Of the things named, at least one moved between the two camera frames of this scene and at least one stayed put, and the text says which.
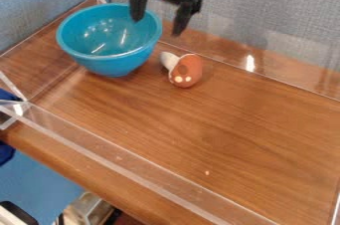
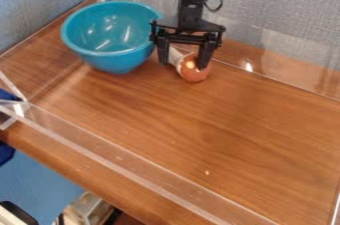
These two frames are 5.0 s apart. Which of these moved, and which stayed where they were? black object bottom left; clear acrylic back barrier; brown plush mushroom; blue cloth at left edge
Moved: brown plush mushroom
Stayed: blue cloth at left edge; clear acrylic back barrier; black object bottom left
